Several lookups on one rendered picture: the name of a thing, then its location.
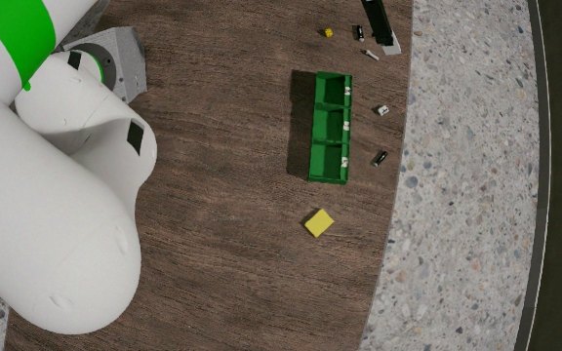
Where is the yellow square pad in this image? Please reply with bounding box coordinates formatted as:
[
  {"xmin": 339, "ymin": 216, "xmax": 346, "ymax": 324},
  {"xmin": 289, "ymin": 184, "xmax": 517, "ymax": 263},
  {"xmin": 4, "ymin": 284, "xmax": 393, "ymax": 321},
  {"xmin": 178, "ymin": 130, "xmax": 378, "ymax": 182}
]
[{"xmin": 304, "ymin": 209, "xmax": 334, "ymax": 238}]

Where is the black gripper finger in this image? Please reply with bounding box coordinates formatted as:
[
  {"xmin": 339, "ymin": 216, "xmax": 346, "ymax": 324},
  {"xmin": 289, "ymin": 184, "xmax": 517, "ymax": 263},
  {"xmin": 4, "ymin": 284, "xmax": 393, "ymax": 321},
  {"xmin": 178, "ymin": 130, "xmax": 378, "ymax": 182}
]
[{"xmin": 361, "ymin": 0, "xmax": 402, "ymax": 55}]

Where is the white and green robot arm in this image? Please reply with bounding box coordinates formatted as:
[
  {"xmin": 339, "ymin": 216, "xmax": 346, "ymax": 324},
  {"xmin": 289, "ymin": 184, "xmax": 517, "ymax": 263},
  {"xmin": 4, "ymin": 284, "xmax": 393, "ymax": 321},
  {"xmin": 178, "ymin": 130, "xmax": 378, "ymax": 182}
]
[{"xmin": 0, "ymin": 0, "xmax": 157, "ymax": 334}]

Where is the green three-compartment bin rack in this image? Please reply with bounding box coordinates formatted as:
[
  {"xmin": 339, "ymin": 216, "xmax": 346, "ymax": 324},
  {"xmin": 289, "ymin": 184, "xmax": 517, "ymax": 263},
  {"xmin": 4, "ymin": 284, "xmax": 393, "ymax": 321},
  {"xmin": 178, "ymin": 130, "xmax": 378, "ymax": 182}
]
[{"xmin": 307, "ymin": 70, "xmax": 352, "ymax": 185}]

